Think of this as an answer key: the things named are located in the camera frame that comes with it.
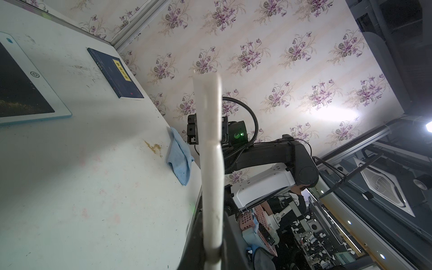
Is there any dark blue book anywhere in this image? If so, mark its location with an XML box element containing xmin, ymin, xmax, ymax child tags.
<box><xmin>87</xmin><ymin>48</ymin><xmax>144</xmax><ymax>99</ymax></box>

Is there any light blue cloth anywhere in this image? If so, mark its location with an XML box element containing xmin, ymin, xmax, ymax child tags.
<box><xmin>167</xmin><ymin>127</ymin><xmax>195</xmax><ymax>186</ymax></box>

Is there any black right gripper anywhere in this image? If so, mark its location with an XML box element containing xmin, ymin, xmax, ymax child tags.
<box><xmin>186</xmin><ymin>114</ymin><xmax>249</xmax><ymax>146</ymax></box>

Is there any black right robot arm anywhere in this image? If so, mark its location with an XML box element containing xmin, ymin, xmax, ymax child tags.
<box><xmin>220</xmin><ymin>97</ymin><xmax>319</xmax><ymax>214</ymax></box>

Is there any blue framed drawing tablet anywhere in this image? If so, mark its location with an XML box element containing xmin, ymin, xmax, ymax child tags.
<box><xmin>1</xmin><ymin>32</ymin><xmax>72</xmax><ymax>126</ymax></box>

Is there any white drawing tablet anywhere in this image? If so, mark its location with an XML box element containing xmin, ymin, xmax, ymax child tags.
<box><xmin>193</xmin><ymin>73</ymin><xmax>225</xmax><ymax>270</ymax></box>

